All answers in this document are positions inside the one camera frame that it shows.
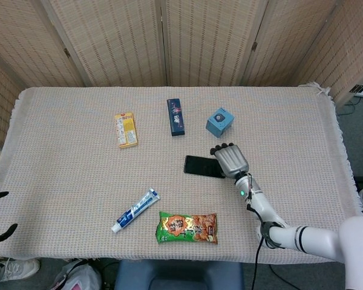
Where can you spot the white pink bag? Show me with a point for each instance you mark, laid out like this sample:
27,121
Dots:
78,276

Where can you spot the dark blue long box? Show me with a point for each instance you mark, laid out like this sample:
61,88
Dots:
176,117

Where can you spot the woven bamboo folding screen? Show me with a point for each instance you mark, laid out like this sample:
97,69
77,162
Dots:
118,42

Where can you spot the green orange snack bag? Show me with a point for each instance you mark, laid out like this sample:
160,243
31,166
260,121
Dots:
186,229

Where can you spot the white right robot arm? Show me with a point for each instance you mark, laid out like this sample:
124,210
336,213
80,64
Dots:
308,237

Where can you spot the light blue cube box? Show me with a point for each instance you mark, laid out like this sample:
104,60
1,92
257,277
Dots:
219,124

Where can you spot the yellow snack box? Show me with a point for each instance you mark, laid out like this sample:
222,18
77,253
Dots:
126,130

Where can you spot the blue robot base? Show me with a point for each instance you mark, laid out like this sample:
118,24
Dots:
178,275

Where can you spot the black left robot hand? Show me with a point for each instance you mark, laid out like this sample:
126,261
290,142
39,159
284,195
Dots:
3,233

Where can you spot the beige woven tablecloth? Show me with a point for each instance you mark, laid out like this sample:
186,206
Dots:
63,169

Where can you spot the black smartphone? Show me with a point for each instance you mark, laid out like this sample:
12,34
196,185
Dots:
199,165

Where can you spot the blue white toothpaste tube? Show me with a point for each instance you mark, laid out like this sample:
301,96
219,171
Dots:
134,211

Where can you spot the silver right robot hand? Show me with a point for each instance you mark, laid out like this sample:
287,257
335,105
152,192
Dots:
232,161

